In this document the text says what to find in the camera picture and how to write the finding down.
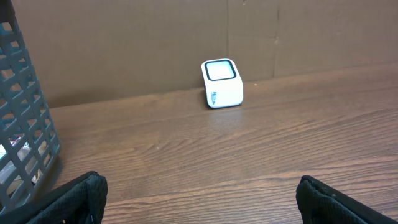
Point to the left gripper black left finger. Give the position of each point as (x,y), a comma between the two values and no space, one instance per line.
(81,200)

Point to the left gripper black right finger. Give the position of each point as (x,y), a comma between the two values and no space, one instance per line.
(319,203)

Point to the grey plastic basket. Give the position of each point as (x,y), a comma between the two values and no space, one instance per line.
(28,134)

